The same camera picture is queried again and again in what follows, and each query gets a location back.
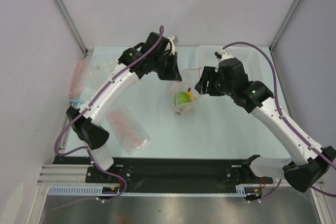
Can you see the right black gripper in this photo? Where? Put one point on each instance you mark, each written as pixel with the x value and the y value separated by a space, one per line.
pixel 212 83

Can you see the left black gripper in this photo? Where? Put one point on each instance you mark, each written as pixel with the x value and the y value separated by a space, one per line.
pixel 174 74

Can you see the clear strawberry zip bag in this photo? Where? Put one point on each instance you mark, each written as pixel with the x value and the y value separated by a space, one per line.
pixel 190 78

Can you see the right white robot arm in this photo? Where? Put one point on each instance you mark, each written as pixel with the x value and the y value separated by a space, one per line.
pixel 308 160

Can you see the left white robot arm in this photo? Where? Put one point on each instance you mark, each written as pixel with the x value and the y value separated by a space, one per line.
pixel 157 54

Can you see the strawberry zip bag on table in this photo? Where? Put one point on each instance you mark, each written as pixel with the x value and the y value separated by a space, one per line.
pixel 128 130

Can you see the white perforated plastic basket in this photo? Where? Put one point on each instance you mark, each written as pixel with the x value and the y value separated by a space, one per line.
pixel 255 64

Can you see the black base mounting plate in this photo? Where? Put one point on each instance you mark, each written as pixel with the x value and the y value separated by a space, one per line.
pixel 172 175

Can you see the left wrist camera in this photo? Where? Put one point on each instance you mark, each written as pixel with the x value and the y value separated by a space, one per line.
pixel 173 41

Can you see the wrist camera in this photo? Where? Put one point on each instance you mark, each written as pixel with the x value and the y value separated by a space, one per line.
pixel 221 56
pixel 173 41

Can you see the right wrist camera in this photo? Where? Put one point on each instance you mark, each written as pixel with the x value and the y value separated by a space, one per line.
pixel 221 56

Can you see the aluminium frame rail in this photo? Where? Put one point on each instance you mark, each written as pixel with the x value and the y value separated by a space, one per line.
pixel 54 174

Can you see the white slotted cable duct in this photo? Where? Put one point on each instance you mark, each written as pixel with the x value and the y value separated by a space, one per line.
pixel 101 191

